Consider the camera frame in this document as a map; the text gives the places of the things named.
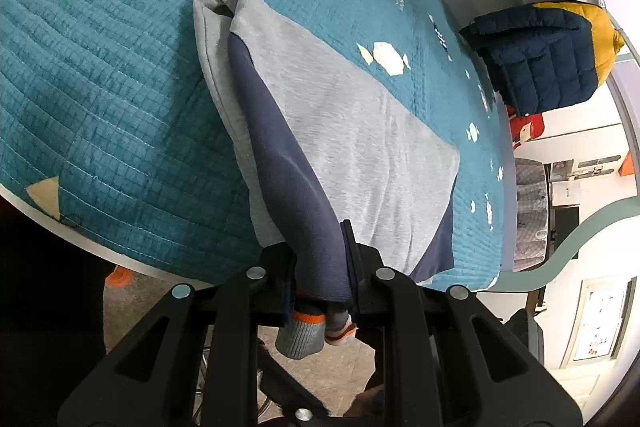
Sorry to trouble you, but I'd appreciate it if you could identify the wall poster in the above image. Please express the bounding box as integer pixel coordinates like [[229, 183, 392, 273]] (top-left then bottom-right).
[[572, 276, 639, 362]]

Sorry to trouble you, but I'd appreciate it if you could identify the yellow and navy puffer jacket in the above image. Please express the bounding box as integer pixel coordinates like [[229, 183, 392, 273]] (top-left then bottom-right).
[[459, 1, 626, 118]]

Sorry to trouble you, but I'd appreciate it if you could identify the floral covered stool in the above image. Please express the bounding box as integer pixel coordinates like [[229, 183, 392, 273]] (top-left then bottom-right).
[[513, 158, 551, 271]]

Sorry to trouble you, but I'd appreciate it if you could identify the teal quilted bed mat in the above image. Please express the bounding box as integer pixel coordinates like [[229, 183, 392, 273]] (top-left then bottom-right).
[[0, 0, 517, 294]]

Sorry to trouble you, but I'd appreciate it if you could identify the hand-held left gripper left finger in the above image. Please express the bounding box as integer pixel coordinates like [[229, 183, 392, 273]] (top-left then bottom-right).
[[57, 242, 301, 427]]

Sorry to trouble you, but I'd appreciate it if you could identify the grey and navy jacket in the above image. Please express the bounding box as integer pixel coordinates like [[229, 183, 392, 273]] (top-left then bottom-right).
[[192, 0, 461, 361]]

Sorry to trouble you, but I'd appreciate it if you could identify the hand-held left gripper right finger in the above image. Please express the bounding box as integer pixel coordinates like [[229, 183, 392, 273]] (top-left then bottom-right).
[[340, 219, 584, 427]]

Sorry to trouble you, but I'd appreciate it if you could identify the teal loft bed frame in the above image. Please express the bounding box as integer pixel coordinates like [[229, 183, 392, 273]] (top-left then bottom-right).
[[420, 0, 640, 294]]

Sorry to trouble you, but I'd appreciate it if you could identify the red cartoon bag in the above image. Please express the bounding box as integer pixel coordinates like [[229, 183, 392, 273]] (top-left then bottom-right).
[[506, 106, 546, 152]]

